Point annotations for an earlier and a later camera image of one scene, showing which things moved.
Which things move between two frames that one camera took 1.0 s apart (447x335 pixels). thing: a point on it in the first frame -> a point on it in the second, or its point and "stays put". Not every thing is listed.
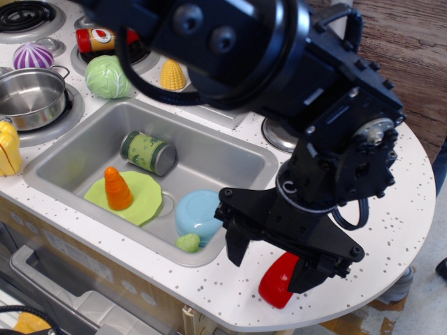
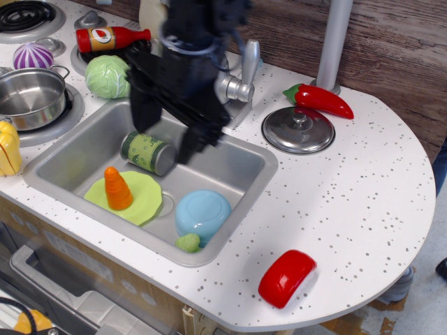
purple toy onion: (31, 55) stays put
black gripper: (320, 235) -> (184, 89)
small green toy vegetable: (189, 242) stays put
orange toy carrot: (119, 195) stays put
